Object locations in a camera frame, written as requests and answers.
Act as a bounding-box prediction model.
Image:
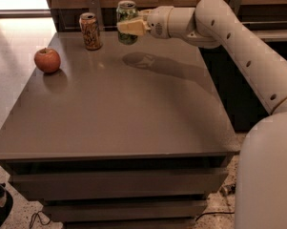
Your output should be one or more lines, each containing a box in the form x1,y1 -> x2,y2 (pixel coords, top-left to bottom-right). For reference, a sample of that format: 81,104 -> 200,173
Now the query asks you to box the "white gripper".
117,6 -> 174,39

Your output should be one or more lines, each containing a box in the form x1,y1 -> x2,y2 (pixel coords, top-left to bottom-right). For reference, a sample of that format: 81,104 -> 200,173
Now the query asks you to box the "green soda can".
116,0 -> 138,45

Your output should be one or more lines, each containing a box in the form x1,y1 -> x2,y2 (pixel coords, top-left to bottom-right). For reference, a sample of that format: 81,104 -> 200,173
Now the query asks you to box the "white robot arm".
117,0 -> 287,229

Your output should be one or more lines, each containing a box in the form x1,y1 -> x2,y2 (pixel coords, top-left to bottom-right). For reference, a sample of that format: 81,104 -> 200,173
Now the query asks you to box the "orange soda can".
79,12 -> 102,51

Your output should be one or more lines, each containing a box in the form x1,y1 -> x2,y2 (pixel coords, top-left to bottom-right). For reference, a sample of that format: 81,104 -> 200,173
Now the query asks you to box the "red apple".
34,48 -> 61,73

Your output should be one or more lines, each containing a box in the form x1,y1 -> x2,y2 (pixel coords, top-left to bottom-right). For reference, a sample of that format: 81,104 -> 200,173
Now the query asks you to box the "grey drawer cabinet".
0,32 -> 239,229

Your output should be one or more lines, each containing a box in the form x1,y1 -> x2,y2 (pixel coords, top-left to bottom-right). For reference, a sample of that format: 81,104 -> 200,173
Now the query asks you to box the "grey side shelf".
254,30 -> 287,42

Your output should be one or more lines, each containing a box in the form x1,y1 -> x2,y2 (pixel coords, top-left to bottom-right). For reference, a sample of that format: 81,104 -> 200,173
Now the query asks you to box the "white power strip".
220,184 -> 236,197

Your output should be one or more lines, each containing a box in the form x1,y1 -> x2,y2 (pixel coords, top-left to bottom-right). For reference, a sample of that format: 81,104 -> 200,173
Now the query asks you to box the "left metal bracket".
87,0 -> 104,31

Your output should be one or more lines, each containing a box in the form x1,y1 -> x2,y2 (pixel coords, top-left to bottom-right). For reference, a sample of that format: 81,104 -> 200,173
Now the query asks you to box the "metal bracket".
229,0 -> 242,15
87,0 -> 104,31

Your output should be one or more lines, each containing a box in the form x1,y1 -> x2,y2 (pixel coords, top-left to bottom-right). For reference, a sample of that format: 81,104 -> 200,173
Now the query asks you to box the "right metal bracket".
229,0 -> 242,15

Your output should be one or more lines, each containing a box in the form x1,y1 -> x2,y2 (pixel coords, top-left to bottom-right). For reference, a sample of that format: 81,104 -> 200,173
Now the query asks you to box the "black power cable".
195,210 -> 236,222

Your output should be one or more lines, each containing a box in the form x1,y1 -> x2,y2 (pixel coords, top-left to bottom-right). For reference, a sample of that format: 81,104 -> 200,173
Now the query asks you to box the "black cable under cabinet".
28,210 -> 51,229

